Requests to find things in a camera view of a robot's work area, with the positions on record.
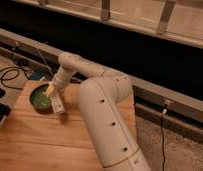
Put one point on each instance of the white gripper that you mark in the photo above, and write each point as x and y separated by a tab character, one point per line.
59	82

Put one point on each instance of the clear plastic bottle white cap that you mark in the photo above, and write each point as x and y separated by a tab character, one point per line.
49	90

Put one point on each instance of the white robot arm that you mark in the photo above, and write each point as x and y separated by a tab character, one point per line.
98	96

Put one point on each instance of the green ceramic bowl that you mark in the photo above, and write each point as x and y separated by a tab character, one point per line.
38	98

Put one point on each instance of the blue power adapter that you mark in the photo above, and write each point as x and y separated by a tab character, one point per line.
36	75

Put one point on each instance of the metal window frame rail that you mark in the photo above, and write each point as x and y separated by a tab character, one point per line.
175	20

